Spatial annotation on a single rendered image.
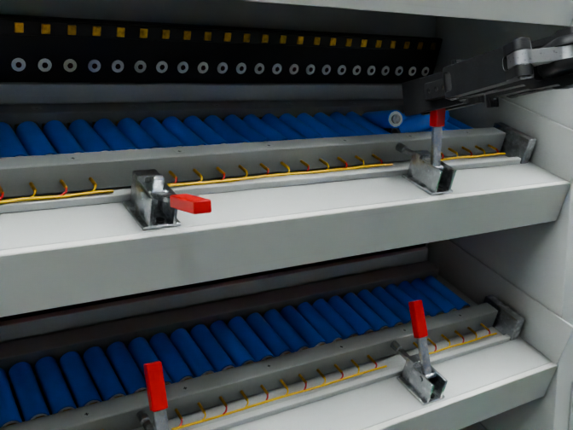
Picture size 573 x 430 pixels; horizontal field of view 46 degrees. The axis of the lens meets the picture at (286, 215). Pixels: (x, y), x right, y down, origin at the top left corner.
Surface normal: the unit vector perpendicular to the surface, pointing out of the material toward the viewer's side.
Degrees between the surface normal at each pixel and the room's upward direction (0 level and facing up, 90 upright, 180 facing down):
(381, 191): 19
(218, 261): 109
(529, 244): 90
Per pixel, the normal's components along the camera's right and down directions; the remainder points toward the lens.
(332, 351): 0.18, -0.88
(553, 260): -0.84, 0.11
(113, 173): 0.54, 0.46
